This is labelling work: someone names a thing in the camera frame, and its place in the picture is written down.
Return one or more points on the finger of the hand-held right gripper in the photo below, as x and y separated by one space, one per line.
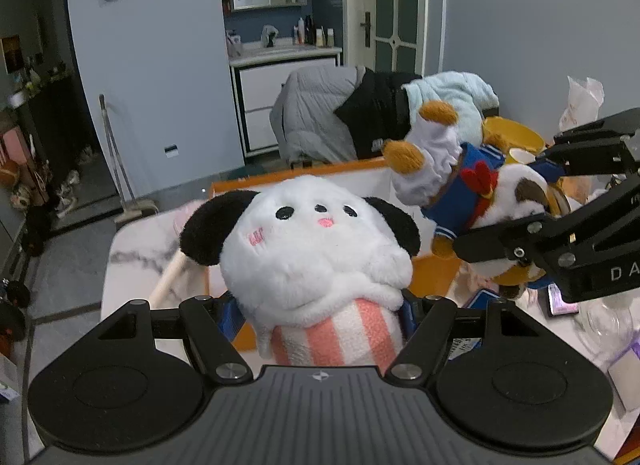
595 145
505 242

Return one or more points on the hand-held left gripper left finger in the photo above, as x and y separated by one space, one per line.
231 320

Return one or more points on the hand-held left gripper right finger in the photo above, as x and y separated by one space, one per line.
409 317

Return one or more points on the orange cardboard box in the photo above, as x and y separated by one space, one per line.
432 277

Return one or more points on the duck plush toy blue shirt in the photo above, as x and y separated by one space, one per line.
465 190

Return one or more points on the white black-eared plush toy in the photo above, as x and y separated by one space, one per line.
310 255

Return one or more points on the white plastic bag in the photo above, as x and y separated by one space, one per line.
582 100

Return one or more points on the pink headed cream stick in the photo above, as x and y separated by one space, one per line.
170 277

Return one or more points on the yellow bowl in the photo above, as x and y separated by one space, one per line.
520 132

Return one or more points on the light blue fleece towel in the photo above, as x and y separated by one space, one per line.
460 92

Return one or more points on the black jacket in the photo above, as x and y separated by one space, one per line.
375 110

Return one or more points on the pair of shoes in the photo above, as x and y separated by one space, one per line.
66 192

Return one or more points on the broom and dustpan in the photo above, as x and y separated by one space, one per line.
112 145

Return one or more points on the grey puffer jacket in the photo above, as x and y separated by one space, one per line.
310 110

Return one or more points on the white vanity cabinet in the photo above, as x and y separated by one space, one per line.
260 90

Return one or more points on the glass panel door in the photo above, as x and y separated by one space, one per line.
397 10

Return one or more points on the wall socket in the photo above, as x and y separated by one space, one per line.
171 151

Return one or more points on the small dark wall picture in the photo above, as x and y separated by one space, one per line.
12 54

